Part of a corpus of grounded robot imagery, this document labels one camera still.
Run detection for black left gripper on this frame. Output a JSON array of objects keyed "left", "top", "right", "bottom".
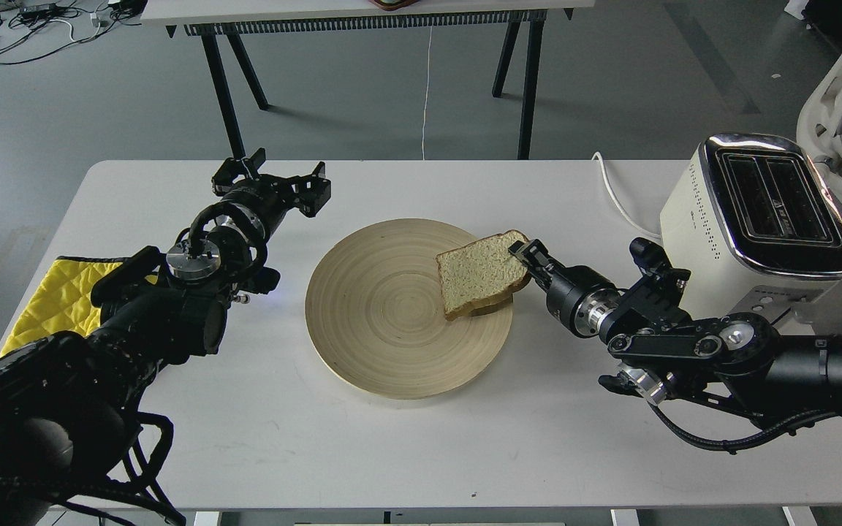
[{"left": 211, "top": 148, "right": 331, "bottom": 233}]

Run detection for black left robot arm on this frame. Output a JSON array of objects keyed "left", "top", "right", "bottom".
[{"left": 0, "top": 150, "right": 331, "bottom": 525}]

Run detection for background table black legs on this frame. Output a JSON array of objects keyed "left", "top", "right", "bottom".
[{"left": 140, "top": 1, "right": 593, "bottom": 160}]

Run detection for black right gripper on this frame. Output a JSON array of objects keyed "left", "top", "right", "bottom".
[{"left": 471, "top": 239, "right": 621, "bottom": 338}]

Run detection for floor cables and adapters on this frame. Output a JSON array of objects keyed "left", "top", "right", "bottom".
[{"left": 0, "top": 0, "right": 148, "bottom": 75}]

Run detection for brown object on background table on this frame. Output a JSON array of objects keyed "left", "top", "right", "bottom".
[{"left": 370, "top": 0, "right": 417, "bottom": 11}]

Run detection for yellow quilted cloth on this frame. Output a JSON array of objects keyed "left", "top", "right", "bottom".
[{"left": 0, "top": 256, "right": 128, "bottom": 359}]

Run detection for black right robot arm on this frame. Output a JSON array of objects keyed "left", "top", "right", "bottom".
[{"left": 500, "top": 237, "right": 842, "bottom": 455}]

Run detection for thin white hanging cable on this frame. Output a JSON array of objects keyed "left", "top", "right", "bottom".
[{"left": 421, "top": 26, "right": 434, "bottom": 161}]

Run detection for round bamboo plate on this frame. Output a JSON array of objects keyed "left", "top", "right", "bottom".
[{"left": 305, "top": 218, "right": 514, "bottom": 400}]

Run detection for white toaster power cable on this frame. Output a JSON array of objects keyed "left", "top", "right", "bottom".
[{"left": 591, "top": 151, "right": 663, "bottom": 240}]

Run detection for cream chrome toaster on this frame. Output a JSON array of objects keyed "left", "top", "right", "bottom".
[{"left": 659, "top": 132, "right": 842, "bottom": 321}]

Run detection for slice of bread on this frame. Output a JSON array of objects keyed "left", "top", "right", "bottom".
[{"left": 435, "top": 229, "right": 531, "bottom": 321}]

